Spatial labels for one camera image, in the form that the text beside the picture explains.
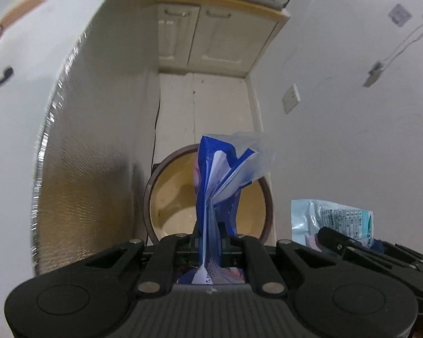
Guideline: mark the black fridge magnet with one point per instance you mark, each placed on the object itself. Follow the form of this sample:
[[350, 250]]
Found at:
[[3, 76]]

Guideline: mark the brown rimmed beige trash bin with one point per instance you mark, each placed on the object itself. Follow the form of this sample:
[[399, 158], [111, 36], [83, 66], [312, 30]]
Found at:
[[172, 197]]

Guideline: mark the white wall socket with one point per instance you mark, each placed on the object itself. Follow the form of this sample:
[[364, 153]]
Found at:
[[290, 98]]

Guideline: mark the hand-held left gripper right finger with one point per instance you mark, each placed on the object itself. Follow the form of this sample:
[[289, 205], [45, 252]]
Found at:
[[250, 250]]

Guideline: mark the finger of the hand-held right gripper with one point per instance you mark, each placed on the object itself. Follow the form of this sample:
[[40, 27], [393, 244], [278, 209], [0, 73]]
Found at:
[[359, 258], [338, 238]]

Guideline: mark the light blue snack packet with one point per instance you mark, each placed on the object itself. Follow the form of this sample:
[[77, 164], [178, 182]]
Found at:
[[324, 214]]

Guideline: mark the blue white plastic wrapper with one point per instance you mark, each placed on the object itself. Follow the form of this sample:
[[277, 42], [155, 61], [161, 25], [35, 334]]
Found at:
[[208, 218]]

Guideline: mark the white wall charger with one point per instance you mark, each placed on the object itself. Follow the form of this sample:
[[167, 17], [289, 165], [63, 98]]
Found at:
[[373, 74]]

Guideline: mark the cream wooden cabinet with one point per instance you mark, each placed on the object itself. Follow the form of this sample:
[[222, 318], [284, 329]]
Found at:
[[215, 38]]

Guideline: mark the silver refrigerator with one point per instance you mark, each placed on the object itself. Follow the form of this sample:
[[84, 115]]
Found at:
[[91, 130]]

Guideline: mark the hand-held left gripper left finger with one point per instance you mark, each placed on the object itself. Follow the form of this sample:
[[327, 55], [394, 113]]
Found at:
[[169, 250]]

